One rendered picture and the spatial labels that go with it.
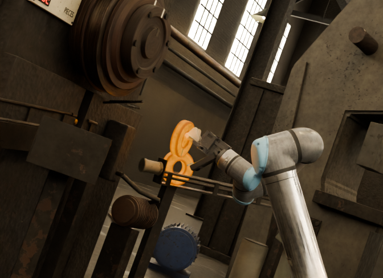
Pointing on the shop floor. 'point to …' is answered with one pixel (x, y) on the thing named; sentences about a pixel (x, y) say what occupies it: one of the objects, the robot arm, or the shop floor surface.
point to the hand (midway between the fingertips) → (184, 134)
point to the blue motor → (175, 250)
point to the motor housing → (123, 234)
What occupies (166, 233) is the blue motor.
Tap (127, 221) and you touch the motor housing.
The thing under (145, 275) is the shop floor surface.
